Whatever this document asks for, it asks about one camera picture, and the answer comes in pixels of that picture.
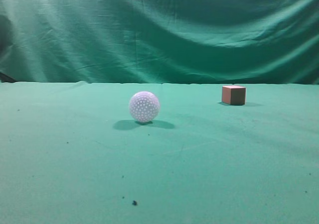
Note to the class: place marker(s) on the red cube block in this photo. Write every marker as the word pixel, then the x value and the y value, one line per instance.
pixel 234 95

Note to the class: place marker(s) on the white dimpled golf ball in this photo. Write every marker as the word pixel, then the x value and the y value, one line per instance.
pixel 144 106

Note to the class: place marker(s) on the green backdrop cloth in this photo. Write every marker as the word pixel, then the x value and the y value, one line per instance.
pixel 160 41

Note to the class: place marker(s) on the green table cloth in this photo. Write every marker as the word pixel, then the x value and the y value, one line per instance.
pixel 71 153

